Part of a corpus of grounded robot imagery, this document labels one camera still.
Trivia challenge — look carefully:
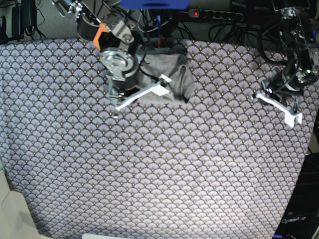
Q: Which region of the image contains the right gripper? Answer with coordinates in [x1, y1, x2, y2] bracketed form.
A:
[100, 47, 171, 119]

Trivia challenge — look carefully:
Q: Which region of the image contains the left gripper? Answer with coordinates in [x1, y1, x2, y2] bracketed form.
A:
[250, 68, 309, 128]

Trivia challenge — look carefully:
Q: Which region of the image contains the grey T-shirt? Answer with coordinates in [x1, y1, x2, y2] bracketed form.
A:
[137, 48, 195, 105]

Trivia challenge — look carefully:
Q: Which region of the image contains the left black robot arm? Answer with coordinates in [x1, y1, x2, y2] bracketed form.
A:
[251, 0, 319, 127]

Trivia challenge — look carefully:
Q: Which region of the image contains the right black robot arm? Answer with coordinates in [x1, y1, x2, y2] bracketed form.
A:
[52, 0, 171, 118]

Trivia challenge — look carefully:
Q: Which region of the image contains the red and black clamp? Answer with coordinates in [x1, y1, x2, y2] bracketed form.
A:
[157, 38, 165, 48]

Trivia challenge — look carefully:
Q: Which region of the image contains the fan-patterned tablecloth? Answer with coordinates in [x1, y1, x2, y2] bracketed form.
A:
[0, 39, 319, 239]

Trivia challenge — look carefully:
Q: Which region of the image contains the black power strip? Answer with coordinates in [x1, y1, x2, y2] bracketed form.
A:
[187, 9, 244, 22]

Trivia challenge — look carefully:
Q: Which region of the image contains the black OpenArm box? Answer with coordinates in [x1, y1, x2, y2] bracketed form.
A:
[273, 153, 319, 239]

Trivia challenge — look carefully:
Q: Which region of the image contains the beige chair at lower left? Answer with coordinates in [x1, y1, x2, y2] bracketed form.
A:
[0, 167, 41, 239]

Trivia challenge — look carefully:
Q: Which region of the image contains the blue post at right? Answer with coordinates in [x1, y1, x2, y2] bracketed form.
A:
[308, 30, 319, 55]

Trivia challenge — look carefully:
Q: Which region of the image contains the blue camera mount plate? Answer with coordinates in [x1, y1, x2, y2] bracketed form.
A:
[120, 0, 190, 9]

